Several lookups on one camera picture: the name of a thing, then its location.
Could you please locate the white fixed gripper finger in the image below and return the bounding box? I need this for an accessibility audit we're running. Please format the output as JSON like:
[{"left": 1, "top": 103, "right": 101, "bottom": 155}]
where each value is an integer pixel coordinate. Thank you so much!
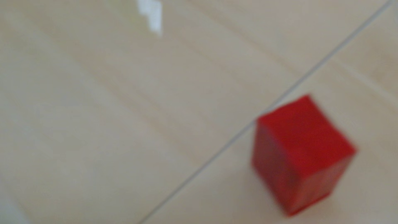
[{"left": 137, "top": 0, "right": 163, "bottom": 35}]

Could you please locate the red rectangular block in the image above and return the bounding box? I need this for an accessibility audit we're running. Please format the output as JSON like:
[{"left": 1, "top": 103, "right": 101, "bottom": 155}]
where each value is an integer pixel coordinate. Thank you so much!
[{"left": 251, "top": 94, "right": 357, "bottom": 217}]

